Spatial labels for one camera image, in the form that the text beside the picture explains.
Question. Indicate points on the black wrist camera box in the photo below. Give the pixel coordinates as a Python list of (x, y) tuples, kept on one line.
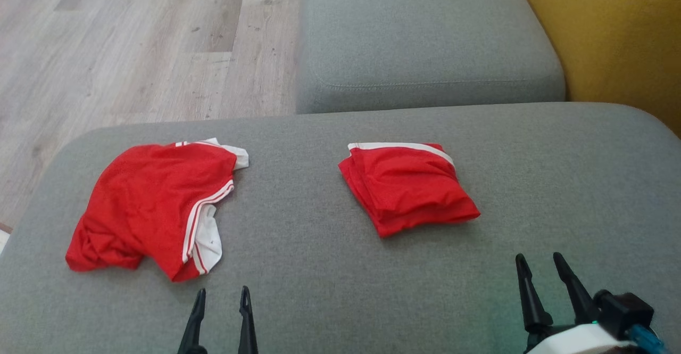
[(622, 314)]

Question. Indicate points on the red white jersey shorts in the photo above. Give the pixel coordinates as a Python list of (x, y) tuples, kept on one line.
[(409, 189)]

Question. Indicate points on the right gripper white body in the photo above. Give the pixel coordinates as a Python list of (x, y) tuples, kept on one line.
[(577, 342)]

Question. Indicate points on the small grey sofa seat cushion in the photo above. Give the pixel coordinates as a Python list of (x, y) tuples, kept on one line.
[(425, 34)]

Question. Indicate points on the red white-striped sports shorts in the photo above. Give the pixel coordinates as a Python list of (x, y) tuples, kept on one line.
[(149, 199)]

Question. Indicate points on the yellow sofa with grey cushions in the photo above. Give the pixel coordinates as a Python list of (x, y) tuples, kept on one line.
[(612, 34)]

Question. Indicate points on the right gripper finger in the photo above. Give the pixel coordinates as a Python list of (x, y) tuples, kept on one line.
[(531, 303), (577, 295)]

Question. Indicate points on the large grey sofa seat cushion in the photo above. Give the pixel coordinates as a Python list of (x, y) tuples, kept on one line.
[(319, 274)]

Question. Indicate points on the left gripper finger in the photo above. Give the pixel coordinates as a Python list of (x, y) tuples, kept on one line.
[(247, 327), (194, 327)]

